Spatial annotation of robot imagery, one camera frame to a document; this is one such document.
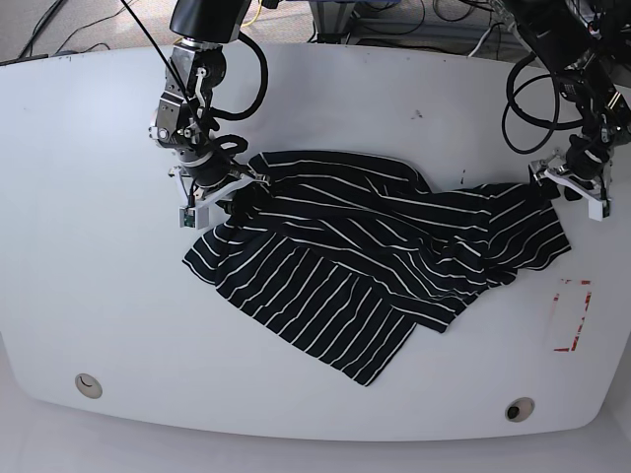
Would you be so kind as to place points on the left table cable grommet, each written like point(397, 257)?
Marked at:
point(88, 386)

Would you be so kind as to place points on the right table cable grommet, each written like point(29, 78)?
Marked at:
point(519, 410)

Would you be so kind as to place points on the grey aluminium frame stand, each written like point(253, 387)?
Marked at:
point(340, 17)

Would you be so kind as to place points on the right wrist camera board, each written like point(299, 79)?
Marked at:
point(193, 217)

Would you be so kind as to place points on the red tape rectangle marking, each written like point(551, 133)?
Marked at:
point(570, 309)

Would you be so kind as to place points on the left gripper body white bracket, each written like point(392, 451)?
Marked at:
point(585, 167)

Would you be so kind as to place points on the navy white striped t-shirt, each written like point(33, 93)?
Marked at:
point(344, 255)

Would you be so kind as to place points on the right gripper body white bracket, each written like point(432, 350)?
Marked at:
point(211, 178)

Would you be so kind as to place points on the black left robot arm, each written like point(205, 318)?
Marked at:
point(589, 104)

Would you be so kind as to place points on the table cable grommet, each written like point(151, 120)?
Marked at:
point(519, 410)
point(88, 386)

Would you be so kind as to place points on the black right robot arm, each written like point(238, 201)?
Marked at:
point(186, 122)

